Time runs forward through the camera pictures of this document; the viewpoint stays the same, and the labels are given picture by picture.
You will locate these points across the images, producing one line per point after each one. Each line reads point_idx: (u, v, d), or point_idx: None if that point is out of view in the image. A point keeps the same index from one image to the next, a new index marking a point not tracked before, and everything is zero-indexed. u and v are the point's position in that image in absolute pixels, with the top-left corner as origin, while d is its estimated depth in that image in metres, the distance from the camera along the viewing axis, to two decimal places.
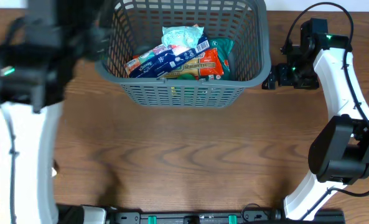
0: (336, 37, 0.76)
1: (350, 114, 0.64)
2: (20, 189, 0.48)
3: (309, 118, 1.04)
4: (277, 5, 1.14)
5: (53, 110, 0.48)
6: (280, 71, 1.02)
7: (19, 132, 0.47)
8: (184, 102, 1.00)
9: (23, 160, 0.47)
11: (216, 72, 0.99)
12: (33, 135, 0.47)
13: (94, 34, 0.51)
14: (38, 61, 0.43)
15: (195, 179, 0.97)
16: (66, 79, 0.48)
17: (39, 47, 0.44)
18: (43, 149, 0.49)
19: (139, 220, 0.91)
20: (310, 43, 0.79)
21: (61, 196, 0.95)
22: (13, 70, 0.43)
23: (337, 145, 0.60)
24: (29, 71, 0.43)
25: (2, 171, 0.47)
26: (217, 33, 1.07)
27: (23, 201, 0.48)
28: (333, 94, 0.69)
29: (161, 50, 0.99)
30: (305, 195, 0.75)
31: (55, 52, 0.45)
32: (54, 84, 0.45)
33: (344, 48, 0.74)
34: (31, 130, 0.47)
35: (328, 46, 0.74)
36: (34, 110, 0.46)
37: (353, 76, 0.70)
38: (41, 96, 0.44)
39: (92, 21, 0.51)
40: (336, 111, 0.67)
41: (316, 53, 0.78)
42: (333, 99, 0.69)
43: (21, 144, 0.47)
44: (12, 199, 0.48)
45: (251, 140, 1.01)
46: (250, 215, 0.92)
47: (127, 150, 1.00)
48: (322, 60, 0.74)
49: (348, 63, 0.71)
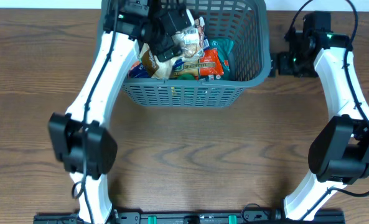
0: (336, 37, 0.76)
1: (350, 114, 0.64)
2: (116, 63, 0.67)
3: (309, 117, 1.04)
4: (277, 5, 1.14)
5: (137, 46, 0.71)
6: (282, 60, 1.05)
7: (116, 47, 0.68)
8: (184, 102, 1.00)
9: (114, 60, 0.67)
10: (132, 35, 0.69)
11: (216, 72, 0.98)
12: (126, 48, 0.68)
13: (126, 26, 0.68)
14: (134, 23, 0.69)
15: (194, 179, 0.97)
16: (129, 23, 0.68)
17: (135, 14, 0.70)
18: (124, 67, 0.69)
19: (139, 220, 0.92)
20: (311, 42, 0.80)
21: (61, 196, 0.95)
22: (122, 17, 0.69)
23: (338, 146, 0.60)
24: (129, 27, 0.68)
25: (111, 68, 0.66)
26: (218, 33, 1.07)
27: (117, 62, 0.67)
28: (333, 94, 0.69)
29: None
30: (305, 195, 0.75)
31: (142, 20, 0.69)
32: (134, 20, 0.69)
33: (345, 48, 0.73)
34: (125, 46, 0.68)
35: (328, 45, 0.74)
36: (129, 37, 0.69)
37: (353, 76, 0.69)
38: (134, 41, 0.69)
39: (124, 22, 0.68)
40: (336, 111, 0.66)
41: (316, 52, 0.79)
42: (334, 99, 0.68)
43: (116, 55, 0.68)
44: (106, 66, 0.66)
45: (251, 140, 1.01)
46: (250, 215, 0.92)
47: (127, 150, 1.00)
48: (322, 58, 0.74)
49: (349, 63, 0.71)
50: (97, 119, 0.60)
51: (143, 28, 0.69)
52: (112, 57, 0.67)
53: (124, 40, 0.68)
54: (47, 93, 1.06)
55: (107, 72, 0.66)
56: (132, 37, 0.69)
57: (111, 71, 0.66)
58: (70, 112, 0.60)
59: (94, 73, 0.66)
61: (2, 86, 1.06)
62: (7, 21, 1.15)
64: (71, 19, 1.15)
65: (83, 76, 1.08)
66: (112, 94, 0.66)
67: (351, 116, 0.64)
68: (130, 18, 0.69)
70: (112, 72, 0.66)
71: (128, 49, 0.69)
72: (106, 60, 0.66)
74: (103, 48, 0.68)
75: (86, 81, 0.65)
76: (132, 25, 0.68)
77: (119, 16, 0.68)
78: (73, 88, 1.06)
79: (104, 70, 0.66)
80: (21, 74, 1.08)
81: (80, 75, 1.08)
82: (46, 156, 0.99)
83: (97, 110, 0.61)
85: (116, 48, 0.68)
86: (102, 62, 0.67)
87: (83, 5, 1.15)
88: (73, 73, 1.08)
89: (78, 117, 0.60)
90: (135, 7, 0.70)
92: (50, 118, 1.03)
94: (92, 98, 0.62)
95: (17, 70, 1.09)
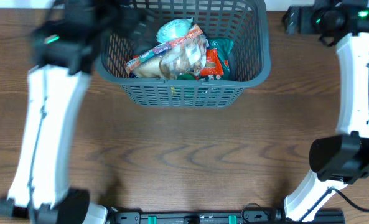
0: None
1: (360, 130, 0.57)
2: (52, 118, 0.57)
3: (308, 117, 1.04)
4: (277, 5, 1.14)
5: (83, 81, 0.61)
6: (303, 16, 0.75)
7: (50, 93, 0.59)
8: (184, 102, 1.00)
9: (50, 116, 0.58)
10: (75, 68, 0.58)
11: (216, 72, 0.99)
12: (64, 96, 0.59)
13: (65, 45, 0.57)
14: (76, 38, 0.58)
15: (194, 179, 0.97)
16: (66, 41, 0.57)
17: (71, 22, 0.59)
18: (67, 119, 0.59)
19: (139, 220, 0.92)
20: (338, 18, 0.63)
21: None
22: (55, 38, 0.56)
23: (341, 160, 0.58)
24: (70, 45, 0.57)
25: (49, 126, 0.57)
26: (218, 33, 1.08)
27: (55, 116, 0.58)
28: (348, 99, 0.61)
29: (161, 49, 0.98)
30: (305, 195, 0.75)
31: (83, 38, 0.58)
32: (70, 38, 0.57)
33: None
34: (62, 93, 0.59)
35: (358, 28, 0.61)
36: (70, 72, 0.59)
37: None
38: (75, 63, 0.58)
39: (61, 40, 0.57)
40: (346, 122, 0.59)
41: (342, 32, 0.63)
42: (346, 106, 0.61)
43: (51, 103, 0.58)
44: (42, 123, 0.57)
45: (251, 140, 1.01)
46: (250, 215, 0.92)
47: (127, 150, 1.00)
48: (347, 46, 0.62)
49: None
50: (45, 199, 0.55)
51: (87, 46, 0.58)
52: (48, 107, 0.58)
53: (65, 76, 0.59)
54: None
55: (45, 132, 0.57)
56: (72, 70, 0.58)
57: (51, 129, 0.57)
58: (12, 196, 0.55)
59: (30, 134, 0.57)
61: (2, 86, 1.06)
62: (7, 21, 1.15)
64: None
65: None
66: (62, 149, 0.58)
67: (361, 132, 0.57)
68: (68, 33, 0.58)
70: (52, 130, 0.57)
71: (70, 89, 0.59)
72: (42, 115, 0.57)
74: (33, 98, 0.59)
75: (22, 150, 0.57)
76: (72, 45, 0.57)
77: (50, 38, 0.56)
78: None
79: (40, 130, 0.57)
80: (21, 75, 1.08)
81: None
82: None
83: (43, 190, 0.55)
85: (52, 95, 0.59)
86: (38, 118, 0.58)
87: None
88: None
89: (23, 201, 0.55)
90: (78, 9, 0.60)
92: None
94: (33, 174, 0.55)
95: (17, 70, 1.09)
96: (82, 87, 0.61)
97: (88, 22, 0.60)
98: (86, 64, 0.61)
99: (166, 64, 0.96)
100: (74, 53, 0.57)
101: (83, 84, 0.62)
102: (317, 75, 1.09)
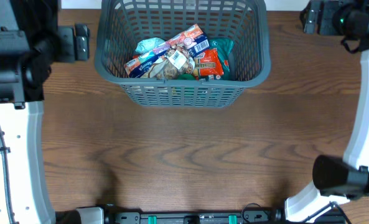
0: None
1: None
2: (15, 154, 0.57)
3: (309, 117, 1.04)
4: (277, 5, 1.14)
5: (35, 106, 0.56)
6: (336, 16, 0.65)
7: (6, 128, 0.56)
8: (184, 102, 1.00)
9: (11, 153, 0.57)
10: (21, 99, 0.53)
11: (216, 72, 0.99)
12: (21, 124, 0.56)
13: (3, 74, 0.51)
14: (12, 63, 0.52)
15: (195, 179, 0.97)
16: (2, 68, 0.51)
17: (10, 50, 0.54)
18: (28, 147, 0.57)
19: (139, 220, 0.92)
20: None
21: (61, 196, 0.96)
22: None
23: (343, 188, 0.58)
24: (7, 73, 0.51)
25: (13, 161, 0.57)
26: (218, 33, 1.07)
27: (17, 151, 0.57)
28: (362, 128, 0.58)
29: (161, 50, 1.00)
30: (306, 206, 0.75)
31: (25, 55, 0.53)
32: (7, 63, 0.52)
33: None
34: (18, 122, 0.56)
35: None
36: (17, 106, 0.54)
37: None
38: (20, 91, 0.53)
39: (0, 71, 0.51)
40: (355, 152, 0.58)
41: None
42: (358, 135, 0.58)
43: (10, 137, 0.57)
44: (6, 160, 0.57)
45: (251, 140, 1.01)
46: (250, 215, 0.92)
47: (127, 150, 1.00)
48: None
49: None
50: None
51: (27, 70, 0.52)
52: (9, 140, 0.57)
53: (12, 109, 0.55)
54: (46, 93, 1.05)
55: (12, 168, 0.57)
56: (18, 99, 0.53)
57: (15, 164, 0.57)
58: None
59: None
61: None
62: None
64: (70, 19, 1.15)
65: (82, 76, 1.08)
66: (34, 172, 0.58)
67: None
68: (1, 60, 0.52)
70: (17, 164, 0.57)
71: (24, 120, 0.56)
72: (2, 153, 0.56)
74: None
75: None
76: (10, 73, 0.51)
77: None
78: (72, 88, 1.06)
79: (6, 167, 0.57)
80: None
81: (79, 75, 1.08)
82: (47, 157, 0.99)
83: (25, 218, 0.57)
85: (10, 128, 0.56)
86: None
87: (83, 5, 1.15)
88: (72, 73, 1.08)
89: None
90: (10, 37, 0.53)
92: (50, 118, 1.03)
94: (14, 206, 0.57)
95: None
96: (39, 112, 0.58)
97: (26, 46, 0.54)
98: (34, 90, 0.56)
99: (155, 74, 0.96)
100: (17, 81, 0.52)
101: (38, 107, 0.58)
102: (318, 75, 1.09)
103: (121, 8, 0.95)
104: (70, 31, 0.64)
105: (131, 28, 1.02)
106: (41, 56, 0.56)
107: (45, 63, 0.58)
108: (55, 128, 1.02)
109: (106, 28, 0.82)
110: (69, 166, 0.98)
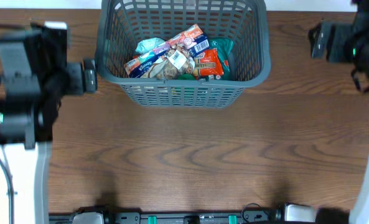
0: None
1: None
2: (21, 193, 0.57)
3: (309, 117, 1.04)
4: (277, 5, 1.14)
5: (43, 149, 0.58)
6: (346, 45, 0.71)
7: (15, 171, 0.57)
8: (184, 102, 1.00)
9: (18, 195, 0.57)
10: (32, 142, 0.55)
11: (216, 72, 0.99)
12: (30, 165, 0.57)
13: (17, 119, 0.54)
14: (24, 110, 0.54)
15: (194, 179, 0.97)
16: (16, 114, 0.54)
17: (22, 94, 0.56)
18: (35, 186, 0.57)
19: (139, 220, 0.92)
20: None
21: (61, 196, 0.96)
22: (3, 117, 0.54)
23: None
24: (21, 119, 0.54)
25: (19, 203, 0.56)
26: (218, 33, 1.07)
27: (23, 190, 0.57)
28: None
29: (161, 50, 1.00)
30: None
31: (37, 98, 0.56)
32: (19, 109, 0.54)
33: None
34: (27, 164, 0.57)
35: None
36: (27, 146, 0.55)
37: None
38: (31, 137, 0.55)
39: (15, 119, 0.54)
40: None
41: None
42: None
43: (18, 179, 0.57)
44: (13, 201, 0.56)
45: (251, 140, 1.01)
46: (250, 215, 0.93)
47: (127, 150, 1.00)
48: None
49: None
50: None
51: (38, 113, 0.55)
52: (15, 183, 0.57)
53: (22, 152, 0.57)
54: None
55: (18, 209, 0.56)
56: (28, 144, 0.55)
57: (22, 206, 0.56)
58: None
59: (1, 214, 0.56)
61: None
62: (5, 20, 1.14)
64: (70, 20, 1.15)
65: None
66: (38, 212, 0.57)
67: None
68: (13, 106, 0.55)
70: (23, 206, 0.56)
71: (32, 161, 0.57)
72: (9, 196, 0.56)
74: None
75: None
76: (23, 117, 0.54)
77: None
78: None
79: (12, 209, 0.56)
80: None
81: None
82: None
83: None
85: (17, 169, 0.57)
86: (6, 200, 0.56)
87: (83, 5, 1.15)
88: None
89: None
90: (22, 82, 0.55)
92: None
94: None
95: None
96: (45, 156, 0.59)
97: (38, 89, 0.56)
98: (43, 133, 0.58)
99: (155, 74, 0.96)
100: (30, 126, 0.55)
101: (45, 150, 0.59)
102: (318, 75, 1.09)
103: (121, 8, 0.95)
104: (78, 67, 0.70)
105: (131, 28, 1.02)
106: (50, 96, 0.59)
107: (54, 99, 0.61)
108: (55, 128, 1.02)
109: (106, 28, 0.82)
110: (69, 167, 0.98)
